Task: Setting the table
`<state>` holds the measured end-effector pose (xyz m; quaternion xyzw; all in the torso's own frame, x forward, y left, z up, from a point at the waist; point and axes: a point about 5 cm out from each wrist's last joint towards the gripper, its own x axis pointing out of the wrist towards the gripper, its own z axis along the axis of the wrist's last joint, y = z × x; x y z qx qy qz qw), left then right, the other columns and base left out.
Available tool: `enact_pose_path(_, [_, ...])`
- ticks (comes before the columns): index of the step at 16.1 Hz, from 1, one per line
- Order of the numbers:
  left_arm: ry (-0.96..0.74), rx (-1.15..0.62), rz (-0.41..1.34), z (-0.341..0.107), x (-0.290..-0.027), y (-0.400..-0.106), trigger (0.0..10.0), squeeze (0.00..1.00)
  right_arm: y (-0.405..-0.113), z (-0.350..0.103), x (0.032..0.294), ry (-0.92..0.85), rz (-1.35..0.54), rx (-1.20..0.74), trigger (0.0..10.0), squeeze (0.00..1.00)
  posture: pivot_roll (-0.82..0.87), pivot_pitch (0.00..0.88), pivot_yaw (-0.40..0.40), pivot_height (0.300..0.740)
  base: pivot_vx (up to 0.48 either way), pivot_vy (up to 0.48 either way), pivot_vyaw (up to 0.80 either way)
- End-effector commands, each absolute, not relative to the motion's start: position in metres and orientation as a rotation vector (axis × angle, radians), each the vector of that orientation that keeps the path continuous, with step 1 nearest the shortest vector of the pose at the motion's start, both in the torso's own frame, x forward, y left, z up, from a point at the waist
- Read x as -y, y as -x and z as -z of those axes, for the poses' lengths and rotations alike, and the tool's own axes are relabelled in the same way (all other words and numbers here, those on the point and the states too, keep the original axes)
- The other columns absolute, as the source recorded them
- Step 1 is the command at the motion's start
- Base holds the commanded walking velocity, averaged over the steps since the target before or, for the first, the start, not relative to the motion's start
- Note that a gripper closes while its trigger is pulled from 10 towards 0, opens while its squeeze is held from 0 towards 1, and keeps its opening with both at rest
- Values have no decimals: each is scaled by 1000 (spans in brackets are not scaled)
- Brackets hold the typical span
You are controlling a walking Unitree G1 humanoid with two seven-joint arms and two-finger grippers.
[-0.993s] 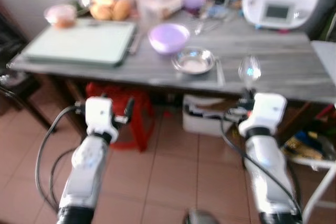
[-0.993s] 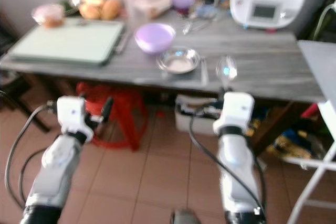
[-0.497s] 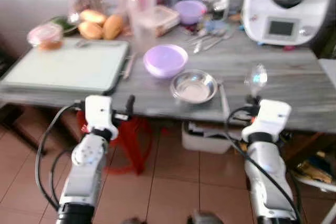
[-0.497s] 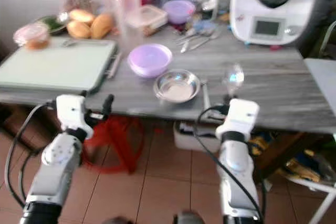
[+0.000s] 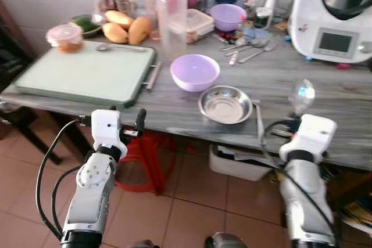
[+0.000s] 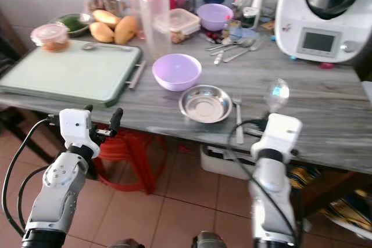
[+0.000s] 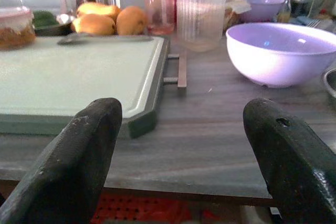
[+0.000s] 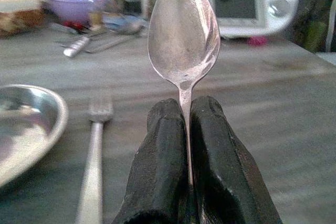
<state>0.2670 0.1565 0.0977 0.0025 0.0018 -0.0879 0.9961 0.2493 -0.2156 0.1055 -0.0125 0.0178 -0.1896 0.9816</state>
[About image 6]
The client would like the large shiny metal spoon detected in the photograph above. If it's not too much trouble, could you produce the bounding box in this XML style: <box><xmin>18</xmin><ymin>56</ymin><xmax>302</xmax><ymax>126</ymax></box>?
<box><xmin>264</xmin><ymin>78</ymin><xmax>291</xmax><ymax>116</ymax></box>

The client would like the red plastic stool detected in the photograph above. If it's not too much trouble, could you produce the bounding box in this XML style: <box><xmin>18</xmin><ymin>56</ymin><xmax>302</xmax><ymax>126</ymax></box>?
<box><xmin>93</xmin><ymin>128</ymin><xmax>153</xmax><ymax>194</ymax></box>

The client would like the dark wooden chair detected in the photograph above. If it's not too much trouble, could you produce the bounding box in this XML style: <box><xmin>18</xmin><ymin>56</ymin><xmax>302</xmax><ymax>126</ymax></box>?
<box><xmin>0</xmin><ymin>13</ymin><xmax>44</xmax><ymax>164</ymax></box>

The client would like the light green cutting board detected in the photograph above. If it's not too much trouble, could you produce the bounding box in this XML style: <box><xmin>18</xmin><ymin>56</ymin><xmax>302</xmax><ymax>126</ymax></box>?
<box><xmin>0</xmin><ymin>40</ymin><xmax>146</xmax><ymax>109</ymax></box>

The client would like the white plastic box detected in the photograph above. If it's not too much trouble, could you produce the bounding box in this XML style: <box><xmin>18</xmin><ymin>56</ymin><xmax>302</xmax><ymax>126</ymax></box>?
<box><xmin>200</xmin><ymin>143</ymin><xmax>254</xmax><ymax>181</ymax></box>

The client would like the stainless steel bowl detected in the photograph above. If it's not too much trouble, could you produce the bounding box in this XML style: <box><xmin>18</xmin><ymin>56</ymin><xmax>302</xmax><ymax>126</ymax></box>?
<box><xmin>178</xmin><ymin>84</ymin><xmax>233</xmax><ymax>124</ymax></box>

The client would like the large purple plastic bowl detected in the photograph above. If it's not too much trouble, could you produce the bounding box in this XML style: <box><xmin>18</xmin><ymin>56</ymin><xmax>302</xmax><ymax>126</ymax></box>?
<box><xmin>152</xmin><ymin>53</ymin><xmax>203</xmax><ymax>92</ymax></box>

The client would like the yellow mango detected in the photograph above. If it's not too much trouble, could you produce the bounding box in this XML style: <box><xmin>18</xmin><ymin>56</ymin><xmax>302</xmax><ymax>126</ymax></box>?
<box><xmin>92</xmin><ymin>9</ymin><xmax>122</xmax><ymax>30</ymax></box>
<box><xmin>89</xmin><ymin>21</ymin><xmax>116</xmax><ymax>44</ymax></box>
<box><xmin>114</xmin><ymin>15</ymin><xmax>139</xmax><ymax>46</ymax></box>

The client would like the green bowl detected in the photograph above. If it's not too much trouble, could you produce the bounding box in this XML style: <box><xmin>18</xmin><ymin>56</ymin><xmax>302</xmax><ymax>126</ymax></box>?
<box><xmin>55</xmin><ymin>13</ymin><xmax>93</xmax><ymax>37</ymax></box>

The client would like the clear bottle with orange cap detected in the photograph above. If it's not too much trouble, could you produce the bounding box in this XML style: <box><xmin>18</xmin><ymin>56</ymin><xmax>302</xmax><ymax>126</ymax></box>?
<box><xmin>139</xmin><ymin>0</ymin><xmax>171</xmax><ymax>60</ymax></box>

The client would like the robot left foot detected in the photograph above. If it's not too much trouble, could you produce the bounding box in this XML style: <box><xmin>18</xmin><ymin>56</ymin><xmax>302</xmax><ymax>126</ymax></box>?
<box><xmin>109</xmin><ymin>238</ymin><xmax>145</xmax><ymax>248</ymax></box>

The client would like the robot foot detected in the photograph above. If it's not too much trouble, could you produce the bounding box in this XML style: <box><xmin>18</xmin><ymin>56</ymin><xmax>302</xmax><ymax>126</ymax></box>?
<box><xmin>109</xmin><ymin>238</ymin><xmax>145</xmax><ymax>248</ymax></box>
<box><xmin>191</xmin><ymin>230</ymin><xmax>228</xmax><ymax>248</ymax></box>

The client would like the clear plastic food container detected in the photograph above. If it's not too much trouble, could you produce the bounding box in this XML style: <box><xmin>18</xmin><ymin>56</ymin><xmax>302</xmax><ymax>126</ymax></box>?
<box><xmin>169</xmin><ymin>8</ymin><xmax>202</xmax><ymax>44</ymax></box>

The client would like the white kitchen food processor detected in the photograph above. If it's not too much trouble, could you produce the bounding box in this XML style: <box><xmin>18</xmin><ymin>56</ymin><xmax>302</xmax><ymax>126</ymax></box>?
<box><xmin>274</xmin><ymin>0</ymin><xmax>372</xmax><ymax>64</ymax></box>

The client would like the small purple plastic bowl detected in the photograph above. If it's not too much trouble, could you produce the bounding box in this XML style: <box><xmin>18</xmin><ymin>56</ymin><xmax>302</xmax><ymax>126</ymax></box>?
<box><xmin>197</xmin><ymin>3</ymin><xmax>235</xmax><ymax>32</ymax></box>

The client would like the colourful patterned cloth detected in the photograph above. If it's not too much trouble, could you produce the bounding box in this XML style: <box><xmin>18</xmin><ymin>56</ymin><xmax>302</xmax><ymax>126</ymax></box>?
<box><xmin>319</xmin><ymin>189</ymin><xmax>372</xmax><ymax>238</ymax></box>

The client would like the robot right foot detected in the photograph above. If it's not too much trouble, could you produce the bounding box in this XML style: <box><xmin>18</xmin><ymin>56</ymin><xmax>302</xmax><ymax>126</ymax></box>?
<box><xmin>191</xmin><ymin>230</ymin><xmax>228</xmax><ymax>248</ymax></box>

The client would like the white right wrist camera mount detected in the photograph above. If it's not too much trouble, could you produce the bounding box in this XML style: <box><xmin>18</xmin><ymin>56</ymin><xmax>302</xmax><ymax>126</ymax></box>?
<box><xmin>251</xmin><ymin>113</ymin><xmax>303</xmax><ymax>162</ymax></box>

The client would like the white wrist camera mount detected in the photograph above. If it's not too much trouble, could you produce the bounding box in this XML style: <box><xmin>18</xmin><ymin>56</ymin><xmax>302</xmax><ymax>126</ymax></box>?
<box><xmin>59</xmin><ymin>109</ymin><xmax>98</xmax><ymax>159</ymax></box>
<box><xmin>251</xmin><ymin>113</ymin><xmax>303</xmax><ymax>162</ymax></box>

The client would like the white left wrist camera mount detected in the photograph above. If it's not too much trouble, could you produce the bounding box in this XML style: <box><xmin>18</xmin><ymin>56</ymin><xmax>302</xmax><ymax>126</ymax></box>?
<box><xmin>59</xmin><ymin>109</ymin><xmax>98</xmax><ymax>159</ymax></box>

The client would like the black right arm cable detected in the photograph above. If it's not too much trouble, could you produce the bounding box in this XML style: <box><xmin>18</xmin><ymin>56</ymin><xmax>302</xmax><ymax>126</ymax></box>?
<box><xmin>226</xmin><ymin>118</ymin><xmax>303</xmax><ymax>244</ymax></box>

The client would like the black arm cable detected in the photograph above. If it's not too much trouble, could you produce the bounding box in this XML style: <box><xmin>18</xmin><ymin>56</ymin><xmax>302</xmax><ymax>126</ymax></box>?
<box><xmin>226</xmin><ymin>118</ymin><xmax>303</xmax><ymax>244</ymax></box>
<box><xmin>1</xmin><ymin>118</ymin><xmax>62</xmax><ymax>241</ymax></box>

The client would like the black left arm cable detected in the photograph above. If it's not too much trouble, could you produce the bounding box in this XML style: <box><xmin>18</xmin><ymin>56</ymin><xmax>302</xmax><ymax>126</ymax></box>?
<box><xmin>1</xmin><ymin>118</ymin><xmax>62</xmax><ymax>241</ymax></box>

